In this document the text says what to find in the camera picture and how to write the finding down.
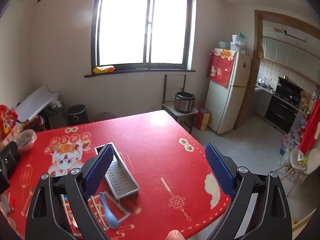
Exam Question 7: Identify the grey kitchen counter cabinet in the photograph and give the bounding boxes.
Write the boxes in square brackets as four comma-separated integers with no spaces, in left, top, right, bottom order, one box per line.
[251,85,273,118]

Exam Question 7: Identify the red snack bags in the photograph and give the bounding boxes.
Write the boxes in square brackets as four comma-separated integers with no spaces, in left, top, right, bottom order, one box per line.
[0,104,19,140]

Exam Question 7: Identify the clutter of plastic bottles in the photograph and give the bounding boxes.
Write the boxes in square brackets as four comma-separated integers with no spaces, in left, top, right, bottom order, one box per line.
[279,126,304,157]

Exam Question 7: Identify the wooden door frame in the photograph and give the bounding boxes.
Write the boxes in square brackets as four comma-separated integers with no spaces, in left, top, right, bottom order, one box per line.
[235,9,320,130]

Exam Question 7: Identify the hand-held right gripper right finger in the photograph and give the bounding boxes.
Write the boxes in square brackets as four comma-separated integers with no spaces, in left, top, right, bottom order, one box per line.
[204,142,293,240]

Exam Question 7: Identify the black kitchen stove unit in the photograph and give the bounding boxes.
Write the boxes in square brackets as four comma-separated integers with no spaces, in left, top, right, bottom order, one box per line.
[264,77,303,134]

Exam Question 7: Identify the red gift bag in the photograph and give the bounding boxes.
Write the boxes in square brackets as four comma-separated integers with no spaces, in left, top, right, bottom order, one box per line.
[194,106,211,131]

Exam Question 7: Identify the kitchen wall cabinets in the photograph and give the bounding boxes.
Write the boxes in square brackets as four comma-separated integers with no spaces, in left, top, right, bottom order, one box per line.
[262,36,320,84]

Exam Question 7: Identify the plain red cloth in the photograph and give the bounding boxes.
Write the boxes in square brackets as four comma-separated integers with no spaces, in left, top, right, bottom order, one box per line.
[298,102,320,155]

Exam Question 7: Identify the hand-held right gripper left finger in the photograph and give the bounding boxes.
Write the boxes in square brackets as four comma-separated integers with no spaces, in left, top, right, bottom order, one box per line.
[25,144,115,240]

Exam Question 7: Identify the yellow packet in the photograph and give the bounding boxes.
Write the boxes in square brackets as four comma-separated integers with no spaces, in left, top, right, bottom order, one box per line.
[93,66,115,74]

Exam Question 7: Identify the plastic wrapped bowl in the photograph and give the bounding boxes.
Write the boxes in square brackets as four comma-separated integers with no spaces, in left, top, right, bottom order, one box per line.
[16,129,37,152]

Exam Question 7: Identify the black case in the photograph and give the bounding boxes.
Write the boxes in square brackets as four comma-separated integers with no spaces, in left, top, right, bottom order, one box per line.
[0,141,20,194]

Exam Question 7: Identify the white chair with wooden legs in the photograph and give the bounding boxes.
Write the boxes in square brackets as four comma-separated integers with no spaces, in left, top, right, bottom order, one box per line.
[277,147,320,197]

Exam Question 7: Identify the red printed cloth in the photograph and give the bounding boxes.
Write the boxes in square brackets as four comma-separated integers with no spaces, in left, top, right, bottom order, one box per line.
[206,48,237,88]

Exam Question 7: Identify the black trash bin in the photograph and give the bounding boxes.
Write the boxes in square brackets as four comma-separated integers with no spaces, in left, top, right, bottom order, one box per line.
[67,105,89,126]

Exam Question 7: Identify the dark framed window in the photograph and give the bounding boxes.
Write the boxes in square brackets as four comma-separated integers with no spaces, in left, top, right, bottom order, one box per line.
[84,0,197,78]

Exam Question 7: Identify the blue spoon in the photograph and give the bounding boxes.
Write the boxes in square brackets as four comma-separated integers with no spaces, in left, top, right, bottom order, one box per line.
[99,192,119,229]

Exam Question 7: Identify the metal utensil tray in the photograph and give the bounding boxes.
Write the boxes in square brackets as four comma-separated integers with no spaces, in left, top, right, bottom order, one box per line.
[94,142,141,200]

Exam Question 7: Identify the black rice cooker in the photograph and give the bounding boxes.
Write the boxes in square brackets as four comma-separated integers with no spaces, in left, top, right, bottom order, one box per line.
[174,92,195,114]

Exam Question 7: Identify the white refrigerator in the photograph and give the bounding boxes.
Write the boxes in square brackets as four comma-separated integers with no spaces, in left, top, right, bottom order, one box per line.
[205,47,252,135]

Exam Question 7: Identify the red printed tablecloth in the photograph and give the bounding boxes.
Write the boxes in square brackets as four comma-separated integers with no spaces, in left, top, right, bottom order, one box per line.
[0,110,232,240]

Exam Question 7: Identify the clear plastic container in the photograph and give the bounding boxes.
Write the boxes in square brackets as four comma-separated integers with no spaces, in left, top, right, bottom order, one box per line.
[232,34,247,53]

